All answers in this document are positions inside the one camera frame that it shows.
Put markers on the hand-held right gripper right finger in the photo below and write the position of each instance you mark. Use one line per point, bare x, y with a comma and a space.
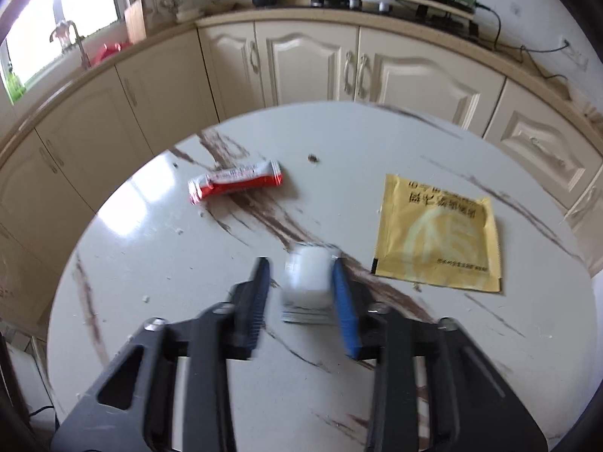
345, 310

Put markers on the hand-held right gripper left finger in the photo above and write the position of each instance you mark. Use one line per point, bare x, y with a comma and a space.
259, 296

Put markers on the red and white stick packet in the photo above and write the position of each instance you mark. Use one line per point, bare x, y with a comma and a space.
235, 182

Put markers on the yellow sachet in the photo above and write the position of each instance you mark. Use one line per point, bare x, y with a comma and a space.
438, 235

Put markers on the round white marble table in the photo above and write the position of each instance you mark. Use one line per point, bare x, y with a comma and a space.
188, 254

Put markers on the red plastic basket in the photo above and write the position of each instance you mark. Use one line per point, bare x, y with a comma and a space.
109, 52

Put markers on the wooden cutting board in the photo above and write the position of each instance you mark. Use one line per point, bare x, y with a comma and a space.
135, 21

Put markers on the black gas hob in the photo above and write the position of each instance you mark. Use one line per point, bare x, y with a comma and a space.
339, 1

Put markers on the green dish soap bottle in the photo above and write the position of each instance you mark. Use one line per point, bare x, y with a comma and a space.
14, 85

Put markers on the steel faucet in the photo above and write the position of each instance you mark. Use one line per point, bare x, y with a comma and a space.
66, 32

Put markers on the sliding glass window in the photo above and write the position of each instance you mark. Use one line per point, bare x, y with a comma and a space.
61, 9

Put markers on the white wall socket with plug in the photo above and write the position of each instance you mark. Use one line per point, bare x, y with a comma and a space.
577, 59

